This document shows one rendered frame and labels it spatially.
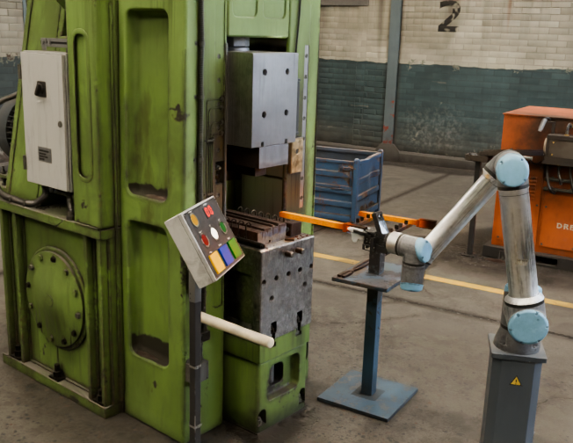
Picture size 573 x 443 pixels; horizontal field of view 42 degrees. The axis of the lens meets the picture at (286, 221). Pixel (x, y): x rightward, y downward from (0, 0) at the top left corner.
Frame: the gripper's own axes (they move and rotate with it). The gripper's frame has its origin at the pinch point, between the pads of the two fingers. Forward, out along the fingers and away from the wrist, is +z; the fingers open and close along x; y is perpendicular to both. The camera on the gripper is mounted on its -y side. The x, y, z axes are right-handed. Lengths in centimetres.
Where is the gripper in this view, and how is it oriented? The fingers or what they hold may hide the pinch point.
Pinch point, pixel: (351, 226)
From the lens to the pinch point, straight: 314.4
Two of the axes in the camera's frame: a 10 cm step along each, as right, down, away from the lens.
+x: 6.5, -1.8, 7.4
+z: -7.6, -2.0, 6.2
